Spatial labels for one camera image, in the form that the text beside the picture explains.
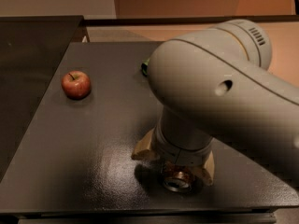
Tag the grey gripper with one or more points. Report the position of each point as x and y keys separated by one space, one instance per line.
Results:
x=181 y=157

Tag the orange soda can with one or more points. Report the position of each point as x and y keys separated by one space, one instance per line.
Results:
x=177 y=178

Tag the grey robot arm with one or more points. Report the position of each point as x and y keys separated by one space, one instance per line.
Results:
x=215 y=85

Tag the green snack bag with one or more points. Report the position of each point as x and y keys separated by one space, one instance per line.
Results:
x=144 y=67

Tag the red apple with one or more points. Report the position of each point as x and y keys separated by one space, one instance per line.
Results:
x=76 y=85

